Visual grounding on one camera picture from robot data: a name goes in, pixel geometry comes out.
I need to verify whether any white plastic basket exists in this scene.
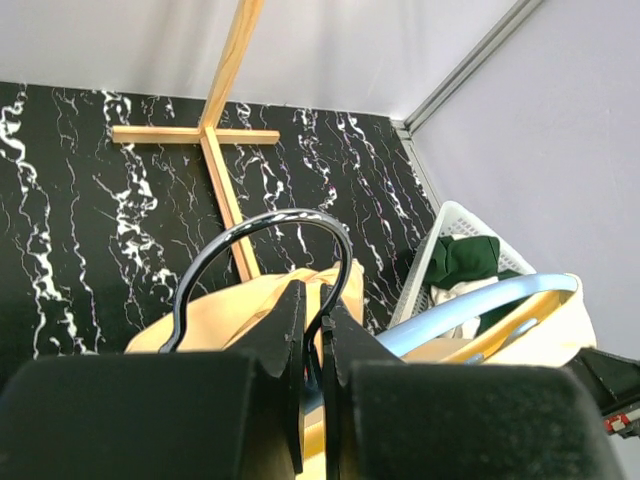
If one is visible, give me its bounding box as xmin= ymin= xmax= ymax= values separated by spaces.
xmin=389 ymin=201 xmax=535 ymax=328

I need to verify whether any black marbled mat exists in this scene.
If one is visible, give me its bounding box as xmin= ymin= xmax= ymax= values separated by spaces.
xmin=1 ymin=83 xmax=435 ymax=377

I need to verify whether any green and white t shirt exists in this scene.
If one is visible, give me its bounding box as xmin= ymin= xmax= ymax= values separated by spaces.
xmin=423 ymin=234 xmax=523 ymax=339

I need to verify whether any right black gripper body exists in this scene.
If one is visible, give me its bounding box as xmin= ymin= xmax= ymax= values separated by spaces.
xmin=569 ymin=348 xmax=639 ymax=438

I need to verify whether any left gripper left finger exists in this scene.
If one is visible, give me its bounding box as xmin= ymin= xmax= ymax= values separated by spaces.
xmin=1 ymin=281 xmax=306 ymax=479

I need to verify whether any wooden hanger stand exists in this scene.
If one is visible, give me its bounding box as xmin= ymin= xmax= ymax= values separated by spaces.
xmin=111 ymin=0 xmax=281 ymax=283

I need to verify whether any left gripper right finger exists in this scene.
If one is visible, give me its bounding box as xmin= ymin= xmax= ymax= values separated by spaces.
xmin=322 ymin=282 xmax=624 ymax=479

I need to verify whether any cream yellow t shirt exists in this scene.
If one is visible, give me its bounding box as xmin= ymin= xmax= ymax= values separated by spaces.
xmin=113 ymin=269 xmax=617 ymax=479

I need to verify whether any light blue plastic hanger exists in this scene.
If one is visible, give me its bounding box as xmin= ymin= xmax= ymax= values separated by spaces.
xmin=159 ymin=207 xmax=579 ymax=396

